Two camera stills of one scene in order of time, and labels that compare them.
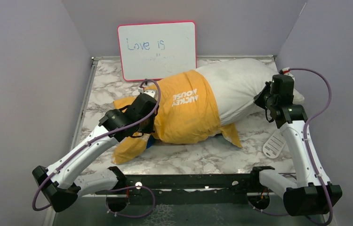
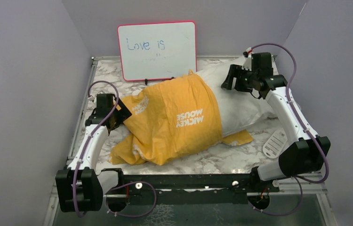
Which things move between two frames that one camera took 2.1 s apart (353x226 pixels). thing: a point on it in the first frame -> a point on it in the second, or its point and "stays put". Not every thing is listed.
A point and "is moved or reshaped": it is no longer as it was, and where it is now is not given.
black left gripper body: x=147 y=125 -> x=94 y=114
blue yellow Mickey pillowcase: x=186 y=114 is moved or reshaped
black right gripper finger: x=260 y=99 -> x=235 y=71
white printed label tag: x=274 y=146 stays put
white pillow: x=234 y=83 is moved or reshaped
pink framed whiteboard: x=148 y=51 stays put
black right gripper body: x=270 y=100 -> x=246 y=80
